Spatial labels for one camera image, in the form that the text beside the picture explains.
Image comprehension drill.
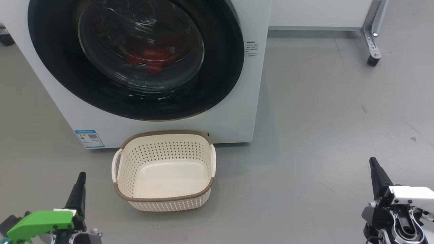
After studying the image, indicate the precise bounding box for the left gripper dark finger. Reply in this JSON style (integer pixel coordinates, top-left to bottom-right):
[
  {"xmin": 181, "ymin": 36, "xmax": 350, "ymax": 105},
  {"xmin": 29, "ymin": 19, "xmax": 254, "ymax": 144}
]
[{"xmin": 64, "ymin": 172, "xmax": 87, "ymax": 218}]

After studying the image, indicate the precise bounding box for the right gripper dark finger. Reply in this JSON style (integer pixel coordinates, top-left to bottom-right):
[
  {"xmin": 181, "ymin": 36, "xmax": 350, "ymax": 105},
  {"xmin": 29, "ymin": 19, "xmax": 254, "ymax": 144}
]
[{"xmin": 369, "ymin": 157, "xmax": 394, "ymax": 201}]

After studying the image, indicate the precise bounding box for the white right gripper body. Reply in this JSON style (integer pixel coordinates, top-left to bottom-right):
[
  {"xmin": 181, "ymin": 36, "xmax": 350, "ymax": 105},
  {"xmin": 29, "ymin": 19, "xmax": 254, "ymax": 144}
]
[{"xmin": 374, "ymin": 186, "xmax": 434, "ymax": 212}]

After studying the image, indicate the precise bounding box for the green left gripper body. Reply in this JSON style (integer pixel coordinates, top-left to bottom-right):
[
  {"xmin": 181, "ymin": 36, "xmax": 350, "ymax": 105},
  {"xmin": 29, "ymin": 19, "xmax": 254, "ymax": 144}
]
[{"xmin": 6, "ymin": 209, "xmax": 87, "ymax": 244}]

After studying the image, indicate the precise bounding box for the washing machine door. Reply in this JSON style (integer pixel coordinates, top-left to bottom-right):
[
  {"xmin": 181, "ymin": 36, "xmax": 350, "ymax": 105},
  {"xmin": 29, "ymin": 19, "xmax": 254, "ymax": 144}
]
[{"xmin": 28, "ymin": 0, "xmax": 245, "ymax": 122}]

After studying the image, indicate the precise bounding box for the red and white garment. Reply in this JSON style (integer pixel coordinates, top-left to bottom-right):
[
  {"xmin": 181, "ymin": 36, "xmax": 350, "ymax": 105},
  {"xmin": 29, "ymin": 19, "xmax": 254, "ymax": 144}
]
[{"xmin": 126, "ymin": 47, "xmax": 178, "ymax": 74}]

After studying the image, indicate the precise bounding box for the cream perforated laundry basket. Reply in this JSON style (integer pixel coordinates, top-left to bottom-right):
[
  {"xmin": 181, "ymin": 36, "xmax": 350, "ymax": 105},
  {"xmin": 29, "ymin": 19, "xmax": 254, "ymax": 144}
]
[{"xmin": 112, "ymin": 130, "xmax": 217, "ymax": 212}]

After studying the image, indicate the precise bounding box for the white front-load washing machine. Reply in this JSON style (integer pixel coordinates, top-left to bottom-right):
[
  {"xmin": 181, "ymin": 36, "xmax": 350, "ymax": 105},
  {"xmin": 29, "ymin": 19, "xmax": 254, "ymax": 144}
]
[{"xmin": 0, "ymin": 0, "xmax": 272, "ymax": 149}]

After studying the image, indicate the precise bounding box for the blue energy label sticker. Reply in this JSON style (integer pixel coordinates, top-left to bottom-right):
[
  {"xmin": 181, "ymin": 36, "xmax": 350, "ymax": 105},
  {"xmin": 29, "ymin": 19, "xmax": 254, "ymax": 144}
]
[{"xmin": 75, "ymin": 130, "xmax": 105, "ymax": 149}]

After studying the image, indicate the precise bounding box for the round white filter cover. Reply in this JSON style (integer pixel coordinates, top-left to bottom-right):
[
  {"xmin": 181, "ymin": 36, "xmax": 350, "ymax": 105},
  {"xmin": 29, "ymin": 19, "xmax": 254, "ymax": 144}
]
[{"xmin": 210, "ymin": 126, "xmax": 239, "ymax": 140}]

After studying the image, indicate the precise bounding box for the white cabinet panel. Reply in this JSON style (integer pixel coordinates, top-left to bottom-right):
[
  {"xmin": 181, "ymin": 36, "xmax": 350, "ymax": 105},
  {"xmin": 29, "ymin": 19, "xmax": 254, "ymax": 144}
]
[{"xmin": 268, "ymin": 0, "xmax": 373, "ymax": 31}]

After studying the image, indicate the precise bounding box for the metal cabinet leg bracket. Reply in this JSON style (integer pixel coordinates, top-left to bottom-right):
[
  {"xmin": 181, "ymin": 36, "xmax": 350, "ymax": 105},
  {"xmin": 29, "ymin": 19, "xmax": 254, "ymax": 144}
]
[{"xmin": 360, "ymin": 0, "xmax": 389, "ymax": 59}]

